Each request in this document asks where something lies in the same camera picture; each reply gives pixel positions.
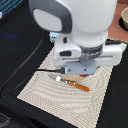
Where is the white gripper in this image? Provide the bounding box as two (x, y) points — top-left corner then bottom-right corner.
(53, 34), (127, 75)

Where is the light blue cup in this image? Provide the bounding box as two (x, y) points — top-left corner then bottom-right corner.
(49, 32), (56, 43)

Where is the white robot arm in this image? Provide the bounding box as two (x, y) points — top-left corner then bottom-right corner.
(29, 0), (126, 75)

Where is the brown wooden board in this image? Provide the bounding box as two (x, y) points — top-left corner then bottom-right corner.
(105, 13), (128, 45)

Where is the white woven placemat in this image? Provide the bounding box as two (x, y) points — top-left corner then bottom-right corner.
(16, 46), (114, 128)

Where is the beige bowl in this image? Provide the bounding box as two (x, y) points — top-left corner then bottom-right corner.
(121, 7), (128, 30)

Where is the blue dish rack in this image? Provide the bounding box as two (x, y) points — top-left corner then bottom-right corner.
(0, 0), (27, 16)

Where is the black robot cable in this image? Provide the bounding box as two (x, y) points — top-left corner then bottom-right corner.
(0, 29), (64, 98)

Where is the fork with orange handle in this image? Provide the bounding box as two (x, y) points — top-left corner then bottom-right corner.
(48, 74), (90, 92)

